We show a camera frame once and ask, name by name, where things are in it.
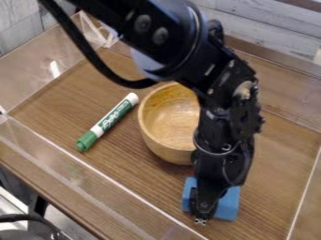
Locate green white marker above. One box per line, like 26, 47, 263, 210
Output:
76, 93, 139, 151

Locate clear acrylic tray walls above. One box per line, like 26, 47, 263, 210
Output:
0, 1, 321, 240

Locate clear acrylic corner bracket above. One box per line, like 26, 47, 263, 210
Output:
78, 11, 119, 49

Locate brown wooden bowl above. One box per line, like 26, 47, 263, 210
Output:
137, 83, 199, 165

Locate black cable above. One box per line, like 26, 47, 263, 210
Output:
0, 213, 61, 240

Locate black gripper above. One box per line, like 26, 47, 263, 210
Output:
188, 131, 254, 225

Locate blue block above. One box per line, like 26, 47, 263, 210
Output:
180, 177, 240, 221

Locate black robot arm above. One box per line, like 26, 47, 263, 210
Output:
38, 0, 264, 225

